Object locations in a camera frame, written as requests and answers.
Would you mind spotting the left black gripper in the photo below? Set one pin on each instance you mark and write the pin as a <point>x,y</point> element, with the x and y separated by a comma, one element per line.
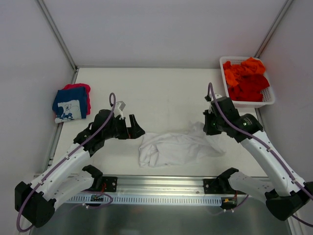
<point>126,129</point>

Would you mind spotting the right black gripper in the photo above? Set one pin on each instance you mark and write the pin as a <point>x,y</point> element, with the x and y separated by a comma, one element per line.
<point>209,125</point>

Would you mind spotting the white t-shirt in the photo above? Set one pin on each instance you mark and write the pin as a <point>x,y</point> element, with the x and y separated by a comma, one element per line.
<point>159,150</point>

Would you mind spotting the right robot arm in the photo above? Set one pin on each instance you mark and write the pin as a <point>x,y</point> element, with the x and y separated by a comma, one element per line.
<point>287,192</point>

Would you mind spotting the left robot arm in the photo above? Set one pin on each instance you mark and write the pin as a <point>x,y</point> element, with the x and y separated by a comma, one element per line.
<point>38,200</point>

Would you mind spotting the red t-shirt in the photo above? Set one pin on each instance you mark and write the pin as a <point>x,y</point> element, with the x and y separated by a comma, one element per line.
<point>249,89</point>

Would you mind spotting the white plastic basket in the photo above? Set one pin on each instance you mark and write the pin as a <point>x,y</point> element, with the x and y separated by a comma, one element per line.
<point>268,95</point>

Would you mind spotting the orange t-shirt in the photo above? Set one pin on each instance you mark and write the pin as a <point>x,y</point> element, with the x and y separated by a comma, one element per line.
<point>234,73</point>

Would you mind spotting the folded blue printed t-shirt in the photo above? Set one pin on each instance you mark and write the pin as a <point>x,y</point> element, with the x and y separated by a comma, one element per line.
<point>69,105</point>

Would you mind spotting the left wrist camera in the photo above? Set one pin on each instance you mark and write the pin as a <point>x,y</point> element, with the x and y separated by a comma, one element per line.
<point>119,107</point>

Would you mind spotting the aluminium mounting rail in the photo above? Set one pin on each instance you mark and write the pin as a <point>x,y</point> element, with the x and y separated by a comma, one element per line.
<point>159,186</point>

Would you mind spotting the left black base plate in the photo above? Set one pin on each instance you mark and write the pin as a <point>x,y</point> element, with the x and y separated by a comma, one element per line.
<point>104,184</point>

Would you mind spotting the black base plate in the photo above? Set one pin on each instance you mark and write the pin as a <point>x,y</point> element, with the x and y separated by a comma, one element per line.
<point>217,186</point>
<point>104,184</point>

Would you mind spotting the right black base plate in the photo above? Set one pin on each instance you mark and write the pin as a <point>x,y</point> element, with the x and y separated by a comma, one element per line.
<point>217,186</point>

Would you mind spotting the white slotted cable duct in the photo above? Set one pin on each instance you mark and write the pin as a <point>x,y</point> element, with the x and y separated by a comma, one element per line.
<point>147,200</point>

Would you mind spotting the left aluminium frame post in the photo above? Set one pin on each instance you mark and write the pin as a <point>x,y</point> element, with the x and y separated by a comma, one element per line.
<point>53,27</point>

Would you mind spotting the aluminium frame post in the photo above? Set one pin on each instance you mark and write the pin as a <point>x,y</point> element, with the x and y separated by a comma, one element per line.
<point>274,26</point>
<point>53,27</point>

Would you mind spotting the right aluminium frame post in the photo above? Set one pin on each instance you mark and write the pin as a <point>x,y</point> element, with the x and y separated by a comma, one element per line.
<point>274,26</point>

